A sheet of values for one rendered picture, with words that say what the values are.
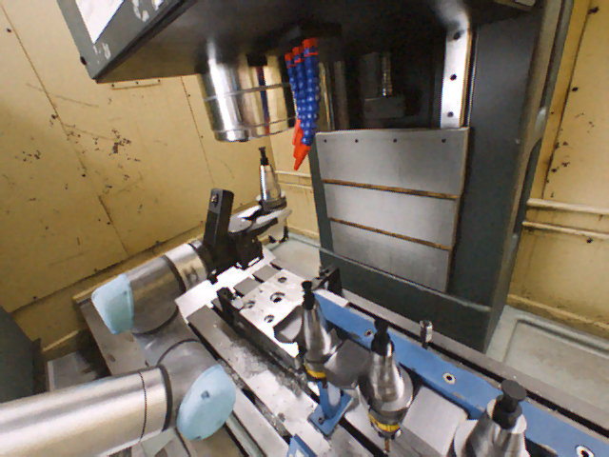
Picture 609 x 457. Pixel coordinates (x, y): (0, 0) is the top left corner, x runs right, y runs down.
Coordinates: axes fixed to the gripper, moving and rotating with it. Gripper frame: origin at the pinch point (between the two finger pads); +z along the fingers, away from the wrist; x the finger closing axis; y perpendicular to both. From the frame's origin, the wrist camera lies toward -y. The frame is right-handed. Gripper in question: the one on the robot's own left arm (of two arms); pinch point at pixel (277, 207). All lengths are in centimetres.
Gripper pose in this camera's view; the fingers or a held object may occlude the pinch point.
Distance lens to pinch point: 58.8
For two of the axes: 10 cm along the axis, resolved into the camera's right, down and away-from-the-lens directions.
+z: 6.8, -4.1, 6.0
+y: 1.6, 8.9, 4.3
